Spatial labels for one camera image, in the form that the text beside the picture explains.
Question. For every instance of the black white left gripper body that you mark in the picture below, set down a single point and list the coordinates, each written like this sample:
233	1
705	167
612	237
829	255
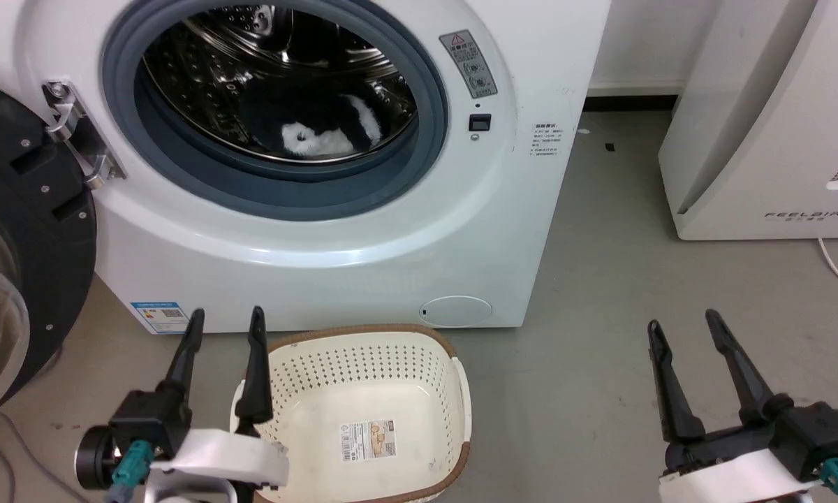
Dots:
216	450

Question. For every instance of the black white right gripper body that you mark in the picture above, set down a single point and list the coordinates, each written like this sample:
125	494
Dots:
803	433

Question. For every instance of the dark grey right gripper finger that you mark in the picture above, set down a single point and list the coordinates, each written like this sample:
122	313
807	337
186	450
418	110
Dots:
674	398
744	377

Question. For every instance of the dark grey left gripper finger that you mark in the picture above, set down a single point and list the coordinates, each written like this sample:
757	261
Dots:
184	360
256	377

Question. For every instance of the white washing machine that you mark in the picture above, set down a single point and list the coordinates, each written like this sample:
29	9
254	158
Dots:
321	279

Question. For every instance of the cream plastic laundry basket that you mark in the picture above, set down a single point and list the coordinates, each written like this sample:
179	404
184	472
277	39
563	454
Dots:
391	363

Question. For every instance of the blue energy label sticker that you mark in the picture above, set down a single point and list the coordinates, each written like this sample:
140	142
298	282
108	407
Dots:
160	318

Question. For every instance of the teal left gripper connector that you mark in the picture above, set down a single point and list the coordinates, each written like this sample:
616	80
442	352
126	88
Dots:
131	464

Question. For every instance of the paper label sticker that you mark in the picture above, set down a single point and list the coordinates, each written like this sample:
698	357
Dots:
369	440

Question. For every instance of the grey rubber door gasket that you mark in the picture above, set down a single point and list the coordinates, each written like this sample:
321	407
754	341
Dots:
286	199

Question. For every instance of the black round washer door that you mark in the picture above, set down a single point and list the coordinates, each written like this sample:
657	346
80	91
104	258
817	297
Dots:
38	230

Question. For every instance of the round white filter cover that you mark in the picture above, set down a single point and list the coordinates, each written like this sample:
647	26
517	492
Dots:
456	311

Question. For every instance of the white Feelbird appliance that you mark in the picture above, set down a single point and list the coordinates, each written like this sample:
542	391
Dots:
761	140

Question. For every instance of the metal door hinge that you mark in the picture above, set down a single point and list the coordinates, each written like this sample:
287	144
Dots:
77	133

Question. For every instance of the black and white garment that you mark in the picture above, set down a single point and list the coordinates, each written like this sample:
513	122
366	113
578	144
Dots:
307	112

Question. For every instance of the steel washer drum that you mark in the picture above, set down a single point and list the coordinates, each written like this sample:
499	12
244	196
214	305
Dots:
202	77

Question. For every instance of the black door latch slot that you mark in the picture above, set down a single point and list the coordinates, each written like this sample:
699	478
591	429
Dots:
480	123

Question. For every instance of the grey warning sticker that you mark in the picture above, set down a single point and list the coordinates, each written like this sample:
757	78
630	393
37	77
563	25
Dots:
469	64

